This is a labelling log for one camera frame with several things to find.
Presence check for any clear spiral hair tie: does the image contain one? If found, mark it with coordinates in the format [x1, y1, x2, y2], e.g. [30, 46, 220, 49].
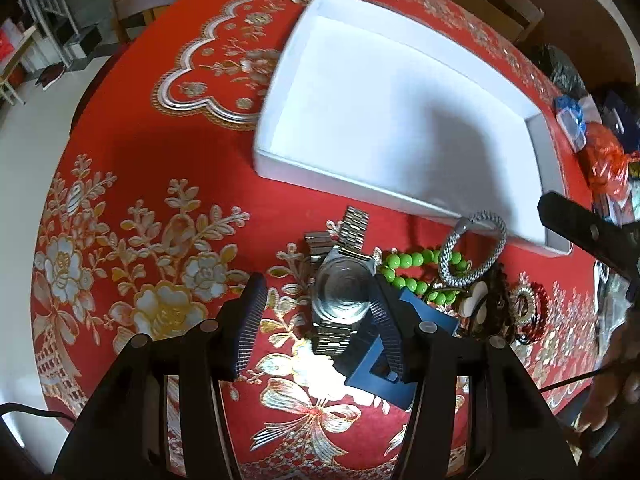
[506, 282, 542, 328]

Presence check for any dark brown bead bracelet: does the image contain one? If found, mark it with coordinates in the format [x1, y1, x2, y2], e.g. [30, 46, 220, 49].
[479, 263, 536, 346]

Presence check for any blue plastic hair claw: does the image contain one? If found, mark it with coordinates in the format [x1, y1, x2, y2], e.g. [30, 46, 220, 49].
[334, 278, 458, 410]

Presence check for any black hair tie white flower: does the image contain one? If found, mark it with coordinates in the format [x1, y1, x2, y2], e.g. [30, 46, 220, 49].
[424, 281, 489, 335]

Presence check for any grey braided rope bracelet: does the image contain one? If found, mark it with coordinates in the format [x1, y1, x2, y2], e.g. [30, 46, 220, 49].
[437, 210, 509, 288]

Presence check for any green bead bracelet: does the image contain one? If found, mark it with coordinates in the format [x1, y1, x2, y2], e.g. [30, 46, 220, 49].
[380, 246, 471, 307]

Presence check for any silver metal wristwatch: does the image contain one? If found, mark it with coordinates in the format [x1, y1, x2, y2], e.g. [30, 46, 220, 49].
[305, 206, 376, 358]

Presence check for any person right hand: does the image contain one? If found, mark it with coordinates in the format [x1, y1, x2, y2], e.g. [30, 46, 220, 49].
[575, 321, 639, 432]

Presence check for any orange plastic bag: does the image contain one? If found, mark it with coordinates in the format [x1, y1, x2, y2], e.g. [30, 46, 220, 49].
[582, 122, 629, 202]

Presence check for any blue white tissue pack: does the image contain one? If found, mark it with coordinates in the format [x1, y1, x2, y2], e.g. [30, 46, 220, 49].
[553, 94, 602, 153]

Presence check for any black plastic bag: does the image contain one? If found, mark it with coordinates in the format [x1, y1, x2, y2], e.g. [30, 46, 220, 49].
[529, 44, 588, 101]

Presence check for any dark round folded table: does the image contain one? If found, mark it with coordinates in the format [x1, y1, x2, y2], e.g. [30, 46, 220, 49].
[520, 0, 636, 89]

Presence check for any white shallow tray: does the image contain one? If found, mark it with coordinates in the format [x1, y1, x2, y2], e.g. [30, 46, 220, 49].
[253, 0, 572, 257]

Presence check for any metal staircase railing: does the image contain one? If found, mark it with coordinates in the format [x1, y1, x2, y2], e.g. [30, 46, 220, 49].
[25, 0, 80, 70]

